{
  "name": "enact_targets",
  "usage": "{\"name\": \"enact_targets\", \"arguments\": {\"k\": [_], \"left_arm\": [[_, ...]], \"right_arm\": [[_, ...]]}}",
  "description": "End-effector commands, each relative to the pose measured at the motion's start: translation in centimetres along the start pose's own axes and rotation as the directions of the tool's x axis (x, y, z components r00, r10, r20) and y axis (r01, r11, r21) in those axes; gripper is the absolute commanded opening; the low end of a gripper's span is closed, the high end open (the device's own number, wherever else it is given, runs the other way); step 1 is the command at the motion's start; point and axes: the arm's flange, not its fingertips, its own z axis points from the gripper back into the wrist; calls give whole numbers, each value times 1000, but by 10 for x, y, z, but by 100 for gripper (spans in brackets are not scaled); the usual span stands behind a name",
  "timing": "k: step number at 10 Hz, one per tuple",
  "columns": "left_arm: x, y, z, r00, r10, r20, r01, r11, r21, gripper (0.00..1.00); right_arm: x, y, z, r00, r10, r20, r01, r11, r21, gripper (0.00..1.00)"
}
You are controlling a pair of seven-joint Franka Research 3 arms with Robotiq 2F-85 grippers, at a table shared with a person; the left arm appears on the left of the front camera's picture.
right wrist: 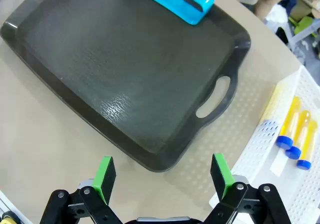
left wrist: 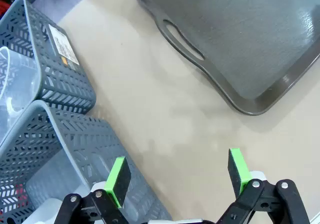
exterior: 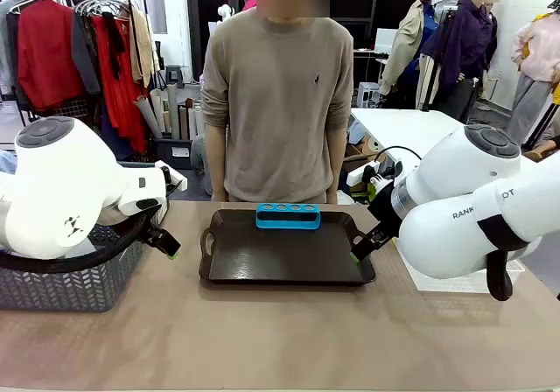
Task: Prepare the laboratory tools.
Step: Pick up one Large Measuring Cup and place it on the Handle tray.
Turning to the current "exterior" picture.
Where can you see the grey step stool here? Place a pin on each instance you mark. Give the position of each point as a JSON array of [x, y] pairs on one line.
[[175, 76]]

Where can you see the dark grey jacket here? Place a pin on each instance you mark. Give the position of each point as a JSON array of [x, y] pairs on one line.
[[85, 55]]

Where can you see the white paper roll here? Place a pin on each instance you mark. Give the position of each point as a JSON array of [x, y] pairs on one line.
[[148, 116]]

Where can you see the white green right camera mount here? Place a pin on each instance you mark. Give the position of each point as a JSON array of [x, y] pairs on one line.
[[377, 184]]

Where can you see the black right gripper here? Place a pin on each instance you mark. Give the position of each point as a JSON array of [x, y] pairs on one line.
[[386, 210]]

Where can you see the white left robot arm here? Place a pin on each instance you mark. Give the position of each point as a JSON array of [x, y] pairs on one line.
[[65, 182]]

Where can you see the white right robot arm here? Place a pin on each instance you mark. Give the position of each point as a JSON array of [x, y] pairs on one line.
[[459, 226]]

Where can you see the cardboard box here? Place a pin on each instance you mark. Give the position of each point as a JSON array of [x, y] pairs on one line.
[[361, 151]]

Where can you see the grey paper roll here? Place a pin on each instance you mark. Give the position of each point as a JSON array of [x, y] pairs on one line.
[[173, 112]]

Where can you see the white plastic basket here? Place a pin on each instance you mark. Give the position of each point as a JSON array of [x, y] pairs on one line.
[[420, 278]]

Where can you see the person's right forearm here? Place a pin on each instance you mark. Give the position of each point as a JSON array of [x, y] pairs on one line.
[[216, 160]]

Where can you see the white table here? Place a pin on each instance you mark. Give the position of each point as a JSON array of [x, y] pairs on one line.
[[402, 129]]

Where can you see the beige garment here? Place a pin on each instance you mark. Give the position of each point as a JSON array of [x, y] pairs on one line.
[[142, 46]]

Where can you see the person in beige sweater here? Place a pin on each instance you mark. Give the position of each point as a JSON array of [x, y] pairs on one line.
[[277, 103]]

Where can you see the dark brown plastic tray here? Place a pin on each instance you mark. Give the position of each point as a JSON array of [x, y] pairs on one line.
[[280, 256]]

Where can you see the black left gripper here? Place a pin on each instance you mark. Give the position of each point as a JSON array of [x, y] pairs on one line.
[[159, 219]]

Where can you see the red dress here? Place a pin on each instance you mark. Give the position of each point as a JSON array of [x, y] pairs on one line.
[[118, 86]]

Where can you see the mannequin with beige jacket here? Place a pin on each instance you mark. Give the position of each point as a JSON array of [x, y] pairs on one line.
[[409, 46]]

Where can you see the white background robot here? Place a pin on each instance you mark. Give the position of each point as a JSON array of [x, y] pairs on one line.
[[225, 15]]

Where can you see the mannequin with purple jacket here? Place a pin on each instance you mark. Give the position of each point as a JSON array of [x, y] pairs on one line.
[[464, 46]]

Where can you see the seated person in denim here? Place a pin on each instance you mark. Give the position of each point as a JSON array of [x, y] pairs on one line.
[[201, 156]]

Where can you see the black storage bin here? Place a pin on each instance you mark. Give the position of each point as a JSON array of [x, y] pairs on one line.
[[172, 151]]

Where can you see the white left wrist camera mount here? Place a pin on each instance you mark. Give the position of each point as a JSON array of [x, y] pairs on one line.
[[172, 177]]

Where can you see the red jacket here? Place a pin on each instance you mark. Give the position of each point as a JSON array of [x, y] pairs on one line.
[[44, 55]]

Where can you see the white power strip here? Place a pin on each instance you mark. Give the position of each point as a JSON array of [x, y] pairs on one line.
[[361, 173]]

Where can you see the blue test tube rack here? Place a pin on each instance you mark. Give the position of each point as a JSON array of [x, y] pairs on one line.
[[286, 222]]

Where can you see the person's left forearm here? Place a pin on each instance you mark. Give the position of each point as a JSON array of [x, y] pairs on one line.
[[337, 164]]

